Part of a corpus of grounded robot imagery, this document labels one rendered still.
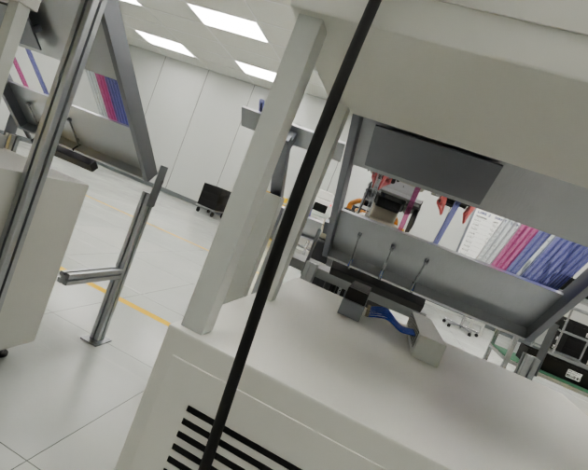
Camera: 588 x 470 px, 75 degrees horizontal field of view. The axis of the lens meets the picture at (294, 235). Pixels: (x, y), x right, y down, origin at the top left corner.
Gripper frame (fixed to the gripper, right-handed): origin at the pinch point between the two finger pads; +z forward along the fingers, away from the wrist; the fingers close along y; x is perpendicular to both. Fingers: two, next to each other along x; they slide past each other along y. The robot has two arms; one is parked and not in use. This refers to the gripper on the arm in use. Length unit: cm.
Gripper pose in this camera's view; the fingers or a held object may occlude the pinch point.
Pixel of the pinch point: (376, 186)
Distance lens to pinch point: 113.9
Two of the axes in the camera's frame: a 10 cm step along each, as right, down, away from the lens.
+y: 8.9, 3.9, -2.3
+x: -0.5, 5.9, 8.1
